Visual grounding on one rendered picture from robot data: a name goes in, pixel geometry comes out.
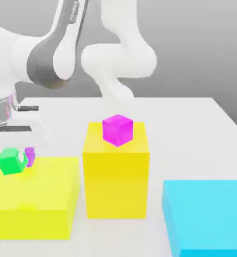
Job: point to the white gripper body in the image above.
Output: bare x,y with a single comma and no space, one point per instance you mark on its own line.
20,138

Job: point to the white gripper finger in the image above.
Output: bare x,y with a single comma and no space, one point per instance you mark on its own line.
30,156

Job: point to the small green cube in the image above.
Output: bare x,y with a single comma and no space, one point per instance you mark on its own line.
9,161

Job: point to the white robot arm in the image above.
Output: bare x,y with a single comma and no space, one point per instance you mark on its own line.
118,60

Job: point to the small magenta cube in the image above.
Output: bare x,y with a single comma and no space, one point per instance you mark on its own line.
117,130

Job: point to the large lemon yellow box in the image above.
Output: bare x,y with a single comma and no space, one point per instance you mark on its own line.
34,200

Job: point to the large golden yellow box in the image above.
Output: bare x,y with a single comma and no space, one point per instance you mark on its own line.
116,180

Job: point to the large cyan box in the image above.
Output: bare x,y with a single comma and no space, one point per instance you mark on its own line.
206,216

